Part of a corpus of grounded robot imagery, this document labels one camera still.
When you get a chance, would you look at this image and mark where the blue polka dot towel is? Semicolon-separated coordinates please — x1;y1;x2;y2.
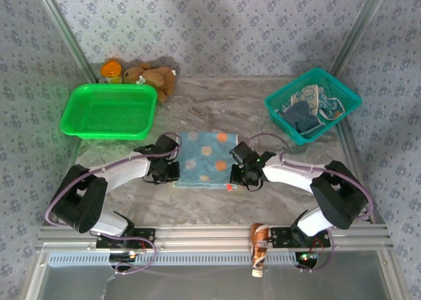
172;130;239;192

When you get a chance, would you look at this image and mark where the cream and teal bunny towel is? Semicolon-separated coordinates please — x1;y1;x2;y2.
289;84;346;121

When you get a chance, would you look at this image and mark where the green plastic basket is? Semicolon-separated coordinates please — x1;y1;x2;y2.
59;82;158;140

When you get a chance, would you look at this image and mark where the small circuit board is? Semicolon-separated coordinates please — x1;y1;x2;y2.
109;250;146;262
295;251;320;268

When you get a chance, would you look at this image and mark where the brown teddy bear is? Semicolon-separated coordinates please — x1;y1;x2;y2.
123;62;177;103

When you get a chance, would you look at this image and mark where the orange-lidded yellow cup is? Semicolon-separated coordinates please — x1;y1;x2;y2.
100;59;123;84

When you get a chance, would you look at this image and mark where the shiny metal base panel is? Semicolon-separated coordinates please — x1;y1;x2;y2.
24;249;404;300

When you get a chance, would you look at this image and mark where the teal plastic basket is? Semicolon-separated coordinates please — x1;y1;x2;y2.
264;66;363;146

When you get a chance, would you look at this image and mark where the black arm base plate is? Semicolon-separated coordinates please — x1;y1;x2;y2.
95;226;157;250
270;226;332;249

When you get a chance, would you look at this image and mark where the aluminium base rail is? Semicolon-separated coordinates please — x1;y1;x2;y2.
35;223;395;252

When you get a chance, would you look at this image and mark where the purple cable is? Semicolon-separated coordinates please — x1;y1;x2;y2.
44;132;184;277
248;132;372;274

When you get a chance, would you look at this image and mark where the grey slotted cable duct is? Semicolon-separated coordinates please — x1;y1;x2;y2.
48;252;318;268

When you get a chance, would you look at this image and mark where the aluminium corner post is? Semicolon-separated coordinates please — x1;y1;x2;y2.
330;0;395;72
32;0;98;82

